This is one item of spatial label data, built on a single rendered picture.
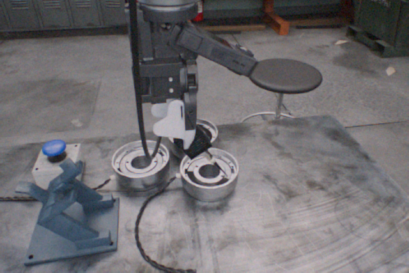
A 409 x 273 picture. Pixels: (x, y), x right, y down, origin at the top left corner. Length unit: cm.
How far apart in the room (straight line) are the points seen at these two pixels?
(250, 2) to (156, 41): 413
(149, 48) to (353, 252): 41
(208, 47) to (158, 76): 7
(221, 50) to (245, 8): 412
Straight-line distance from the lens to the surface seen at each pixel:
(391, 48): 361
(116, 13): 378
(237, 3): 446
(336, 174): 66
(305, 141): 72
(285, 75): 144
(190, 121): 42
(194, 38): 39
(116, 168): 60
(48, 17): 398
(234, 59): 41
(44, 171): 62
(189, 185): 54
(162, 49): 40
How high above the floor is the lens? 122
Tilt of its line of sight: 34 degrees down
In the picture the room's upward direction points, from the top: straight up
